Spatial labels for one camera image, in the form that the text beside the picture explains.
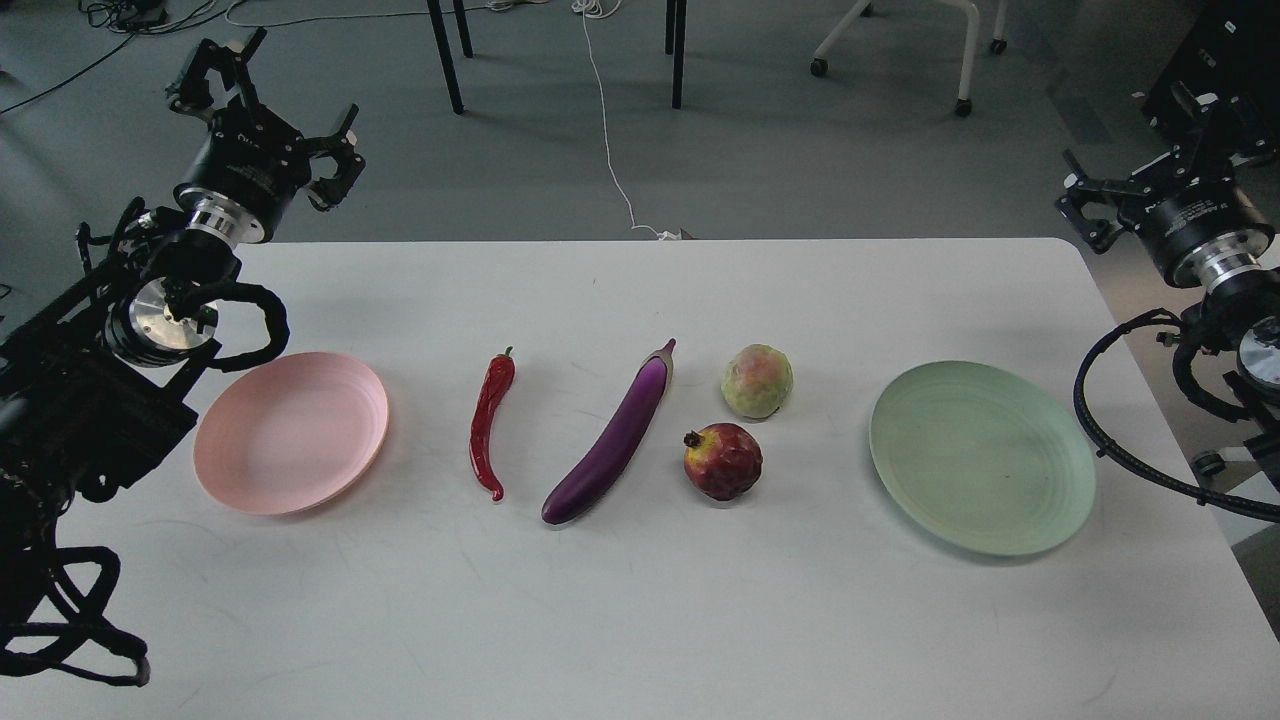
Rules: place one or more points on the white chair base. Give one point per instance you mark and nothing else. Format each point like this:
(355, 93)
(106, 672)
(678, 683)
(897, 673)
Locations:
(946, 35)

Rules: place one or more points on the green-pink peach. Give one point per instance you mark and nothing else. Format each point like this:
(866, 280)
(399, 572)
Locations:
(757, 382)

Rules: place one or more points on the purple eggplant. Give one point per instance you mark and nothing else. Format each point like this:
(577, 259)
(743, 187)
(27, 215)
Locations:
(596, 472)

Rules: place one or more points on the black equipment box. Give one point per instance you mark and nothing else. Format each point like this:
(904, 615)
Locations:
(1232, 50)

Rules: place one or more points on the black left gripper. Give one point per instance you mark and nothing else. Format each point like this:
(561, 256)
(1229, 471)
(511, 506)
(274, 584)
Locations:
(243, 170)

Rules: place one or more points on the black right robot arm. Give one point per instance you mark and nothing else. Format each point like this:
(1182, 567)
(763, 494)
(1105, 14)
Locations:
(1224, 361)

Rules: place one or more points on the green plate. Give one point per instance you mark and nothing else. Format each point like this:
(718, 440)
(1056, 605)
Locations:
(982, 459)

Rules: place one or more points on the black table leg left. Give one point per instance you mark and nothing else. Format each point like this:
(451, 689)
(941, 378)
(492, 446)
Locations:
(444, 47)

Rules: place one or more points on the black table leg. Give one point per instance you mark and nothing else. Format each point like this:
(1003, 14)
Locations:
(444, 47)
(675, 29)

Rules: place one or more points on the pink plate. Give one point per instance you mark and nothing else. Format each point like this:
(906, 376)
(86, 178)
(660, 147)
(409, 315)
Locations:
(292, 434)

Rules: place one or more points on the black table leg right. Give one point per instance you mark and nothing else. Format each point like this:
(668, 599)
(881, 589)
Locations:
(675, 29)

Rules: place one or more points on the red chili pepper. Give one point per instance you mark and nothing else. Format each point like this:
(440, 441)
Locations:
(498, 378)

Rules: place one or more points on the red pomegranate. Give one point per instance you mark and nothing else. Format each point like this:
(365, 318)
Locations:
(722, 460)

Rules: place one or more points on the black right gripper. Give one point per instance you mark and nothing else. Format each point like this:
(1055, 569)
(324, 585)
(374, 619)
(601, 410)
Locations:
(1197, 224)

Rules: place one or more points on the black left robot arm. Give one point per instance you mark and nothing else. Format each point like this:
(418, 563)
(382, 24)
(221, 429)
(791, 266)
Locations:
(95, 384)

